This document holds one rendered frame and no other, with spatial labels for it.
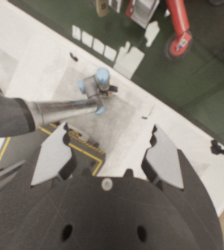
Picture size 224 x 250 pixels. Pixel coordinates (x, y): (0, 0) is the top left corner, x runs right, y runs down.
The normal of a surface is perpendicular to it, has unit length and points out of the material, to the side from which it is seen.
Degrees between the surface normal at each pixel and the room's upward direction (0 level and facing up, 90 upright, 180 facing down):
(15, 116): 59
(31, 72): 10
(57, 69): 0
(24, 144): 0
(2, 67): 0
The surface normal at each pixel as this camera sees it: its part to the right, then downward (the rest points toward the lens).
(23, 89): -0.09, 0.04
